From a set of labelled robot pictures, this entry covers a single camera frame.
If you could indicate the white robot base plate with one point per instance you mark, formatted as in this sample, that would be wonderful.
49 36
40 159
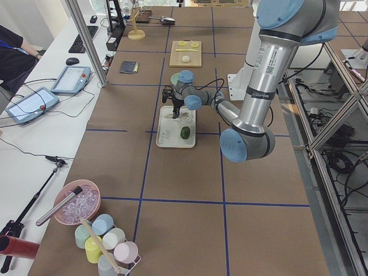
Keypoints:
237 85

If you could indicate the white bear serving tray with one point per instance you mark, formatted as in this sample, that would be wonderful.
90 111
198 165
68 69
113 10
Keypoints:
168 134

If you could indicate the dark wooden tray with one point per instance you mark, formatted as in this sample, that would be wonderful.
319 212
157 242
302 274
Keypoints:
143 17

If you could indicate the seated person in black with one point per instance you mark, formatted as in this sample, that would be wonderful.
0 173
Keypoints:
18 59

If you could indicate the black box on table edge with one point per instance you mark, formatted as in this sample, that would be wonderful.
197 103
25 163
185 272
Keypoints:
114 39

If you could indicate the teach pendant tablet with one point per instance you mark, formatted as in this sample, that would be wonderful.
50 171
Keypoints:
32 106
71 80

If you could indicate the metal scoop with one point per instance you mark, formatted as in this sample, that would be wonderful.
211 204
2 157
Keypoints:
164 20

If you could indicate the wooden cup rack handle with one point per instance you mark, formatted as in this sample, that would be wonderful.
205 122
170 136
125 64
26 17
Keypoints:
111 260

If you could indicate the near teach pendant tablet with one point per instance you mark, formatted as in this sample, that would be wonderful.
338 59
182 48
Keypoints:
32 106

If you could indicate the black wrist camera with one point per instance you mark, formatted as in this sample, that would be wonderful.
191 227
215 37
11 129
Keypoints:
167 94

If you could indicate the blue plastic cup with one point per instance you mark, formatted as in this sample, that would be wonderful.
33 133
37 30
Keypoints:
102 224

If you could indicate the grey plastic cup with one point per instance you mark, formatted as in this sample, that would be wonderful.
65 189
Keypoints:
104 267

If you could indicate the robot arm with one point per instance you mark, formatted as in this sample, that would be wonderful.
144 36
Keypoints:
284 27

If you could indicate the light green bowl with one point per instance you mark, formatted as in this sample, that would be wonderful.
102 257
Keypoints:
175 79

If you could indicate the black tripod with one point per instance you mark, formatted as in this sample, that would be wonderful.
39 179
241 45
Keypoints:
13 228

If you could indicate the white plastic cup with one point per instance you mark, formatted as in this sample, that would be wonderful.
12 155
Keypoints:
112 238

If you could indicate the red cylinder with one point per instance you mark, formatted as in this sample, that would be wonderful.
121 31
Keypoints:
17 247

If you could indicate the dark green avocado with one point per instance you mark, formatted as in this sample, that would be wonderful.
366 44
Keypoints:
185 132

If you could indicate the yellow plastic knife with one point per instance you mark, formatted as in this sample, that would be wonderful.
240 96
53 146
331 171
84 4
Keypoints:
186 50

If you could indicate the white steamed bun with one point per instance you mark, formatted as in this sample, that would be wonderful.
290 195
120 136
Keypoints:
185 59

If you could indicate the aluminium frame post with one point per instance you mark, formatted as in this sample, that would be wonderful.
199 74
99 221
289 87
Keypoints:
81 26

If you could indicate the bamboo cutting board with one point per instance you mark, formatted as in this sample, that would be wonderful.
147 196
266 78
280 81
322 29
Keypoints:
186 54

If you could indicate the far teach pendant tablet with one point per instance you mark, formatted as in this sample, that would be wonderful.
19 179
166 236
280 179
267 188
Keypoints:
71 80

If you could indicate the black computer mouse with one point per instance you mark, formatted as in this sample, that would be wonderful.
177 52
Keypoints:
72 61

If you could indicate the pink bowl of ice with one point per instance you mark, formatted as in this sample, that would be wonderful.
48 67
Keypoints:
83 206

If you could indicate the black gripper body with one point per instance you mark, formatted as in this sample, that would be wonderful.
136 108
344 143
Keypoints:
176 102

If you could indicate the green plastic cup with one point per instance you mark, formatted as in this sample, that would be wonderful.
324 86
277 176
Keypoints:
81 235

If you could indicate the pink plastic cup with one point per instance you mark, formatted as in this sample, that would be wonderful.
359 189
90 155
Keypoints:
126 252

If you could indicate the yellow plastic cup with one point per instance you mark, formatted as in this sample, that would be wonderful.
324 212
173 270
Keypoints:
92 250

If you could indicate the wooden mug tree stand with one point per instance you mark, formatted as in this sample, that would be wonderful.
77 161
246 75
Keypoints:
135 34

